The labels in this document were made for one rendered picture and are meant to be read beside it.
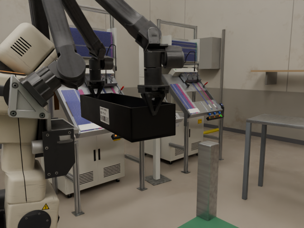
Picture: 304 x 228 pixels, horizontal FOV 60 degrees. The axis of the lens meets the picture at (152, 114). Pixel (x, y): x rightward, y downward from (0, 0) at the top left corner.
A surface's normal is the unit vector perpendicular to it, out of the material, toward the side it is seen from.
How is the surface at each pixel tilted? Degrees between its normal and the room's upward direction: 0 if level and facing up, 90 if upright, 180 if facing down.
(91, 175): 90
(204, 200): 90
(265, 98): 90
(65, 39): 59
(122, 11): 72
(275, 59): 90
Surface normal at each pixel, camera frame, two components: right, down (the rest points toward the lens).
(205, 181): -0.74, 0.11
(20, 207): 0.51, 0.14
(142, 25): 0.20, -0.16
